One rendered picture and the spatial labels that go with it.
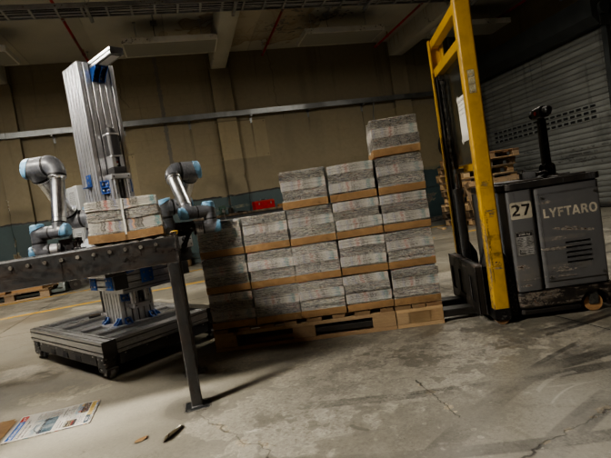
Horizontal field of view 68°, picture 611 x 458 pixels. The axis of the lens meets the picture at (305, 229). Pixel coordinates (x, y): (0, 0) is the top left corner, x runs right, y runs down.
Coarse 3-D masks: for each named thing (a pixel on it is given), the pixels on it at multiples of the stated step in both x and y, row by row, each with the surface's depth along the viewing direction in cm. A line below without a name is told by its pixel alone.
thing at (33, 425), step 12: (72, 408) 231; (84, 408) 229; (24, 420) 225; (36, 420) 223; (48, 420) 221; (60, 420) 219; (72, 420) 216; (84, 420) 214; (12, 432) 213; (24, 432) 211; (36, 432) 209; (48, 432) 207
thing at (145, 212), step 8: (128, 200) 245; (136, 200) 246; (144, 200) 247; (152, 200) 248; (128, 208) 245; (136, 208) 246; (144, 208) 246; (152, 208) 248; (160, 208) 273; (136, 216) 246; (144, 216) 247; (152, 216) 250; (160, 216) 249; (136, 224) 246; (144, 224) 247; (152, 224) 248; (160, 224) 249
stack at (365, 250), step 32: (224, 224) 285; (256, 224) 285; (288, 224) 283; (320, 224) 281; (352, 224) 279; (224, 256) 289; (256, 256) 285; (288, 256) 283; (320, 256) 282; (352, 256) 280; (384, 256) 279; (256, 288) 291; (288, 288) 285; (320, 288) 283; (352, 288) 282; (384, 288) 280; (224, 320) 290; (288, 320) 289; (320, 320) 284; (384, 320) 282
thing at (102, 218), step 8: (112, 200) 242; (88, 208) 239; (96, 208) 241; (104, 208) 241; (112, 208) 242; (88, 216) 239; (96, 216) 240; (104, 216) 241; (112, 216) 242; (88, 224) 240; (96, 224) 241; (104, 224) 241; (112, 224) 242; (96, 232) 240; (104, 232) 241; (112, 232) 242
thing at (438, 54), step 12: (432, 60) 322; (432, 72) 319; (432, 84) 323; (444, 96) 316; (444, 108) 317; (444, 120) 323; (444, 132) 318; (444, 144) 323; (444, 156) 322; (444, 168) 326; (456, 168) 322; (456, 216) 327; (456, 228) 323; (456, 240) 328; (456, 252) 326
